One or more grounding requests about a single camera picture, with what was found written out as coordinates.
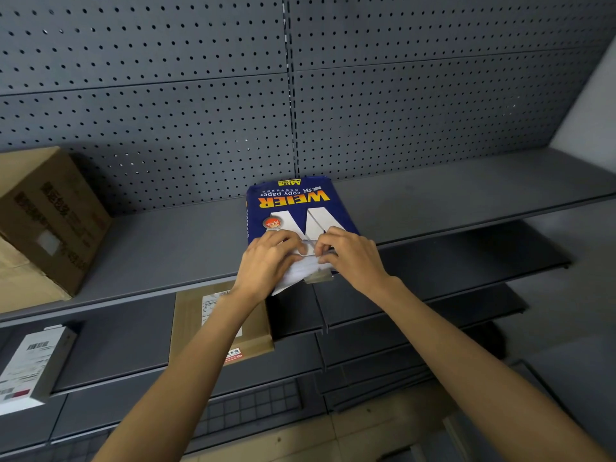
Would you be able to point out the person's right hand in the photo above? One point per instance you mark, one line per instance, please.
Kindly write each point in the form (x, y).
(358, 262)

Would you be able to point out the person's left hand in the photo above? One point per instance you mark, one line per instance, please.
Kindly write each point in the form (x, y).
(262, 267)

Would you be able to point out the person's left fingers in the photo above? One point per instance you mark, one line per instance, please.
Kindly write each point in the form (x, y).
(291, 242)

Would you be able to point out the person's right fingers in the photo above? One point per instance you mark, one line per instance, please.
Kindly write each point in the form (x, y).
(332, 240)

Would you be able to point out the blue copy paper ream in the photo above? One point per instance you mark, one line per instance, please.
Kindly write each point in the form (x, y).
(293, 209)

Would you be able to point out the person's right forearm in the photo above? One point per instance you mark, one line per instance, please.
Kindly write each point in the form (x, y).
(457, 370)

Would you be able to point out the person's left forearm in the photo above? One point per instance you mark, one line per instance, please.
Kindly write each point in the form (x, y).
(192, 370)

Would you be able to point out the flat brown cardboard parcel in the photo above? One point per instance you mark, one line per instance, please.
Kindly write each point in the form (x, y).
(190, 317)

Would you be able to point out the long grey metal shelf board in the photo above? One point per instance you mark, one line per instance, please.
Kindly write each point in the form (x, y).
(457, 202)

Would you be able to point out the grey slotted shelf upright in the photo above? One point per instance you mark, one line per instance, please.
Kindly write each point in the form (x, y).
(291, 81)

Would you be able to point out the grey perforated back panel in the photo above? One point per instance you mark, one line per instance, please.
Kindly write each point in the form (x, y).
(433, 81)
(144, 91)

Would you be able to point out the large brown cardboard box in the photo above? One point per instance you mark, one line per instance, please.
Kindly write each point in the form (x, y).
(43, 221)

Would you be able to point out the grey metal panel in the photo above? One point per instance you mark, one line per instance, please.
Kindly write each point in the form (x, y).
(572, 380)

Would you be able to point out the white product box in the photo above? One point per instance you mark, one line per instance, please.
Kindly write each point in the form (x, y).
(29, 365)

